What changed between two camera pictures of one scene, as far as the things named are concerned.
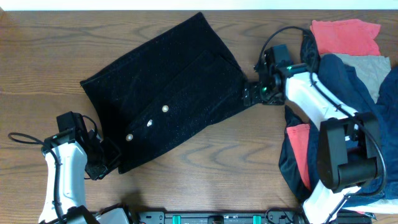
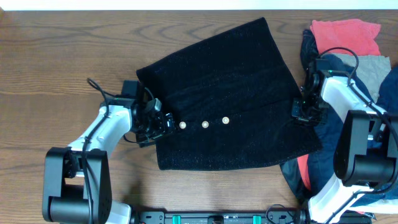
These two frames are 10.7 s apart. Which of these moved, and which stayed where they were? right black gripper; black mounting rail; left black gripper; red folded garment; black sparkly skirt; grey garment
Moved: left black gripper; black sparkly skirt; right black gripper
Stayed: black mounting rail; grey garment; red folded garment
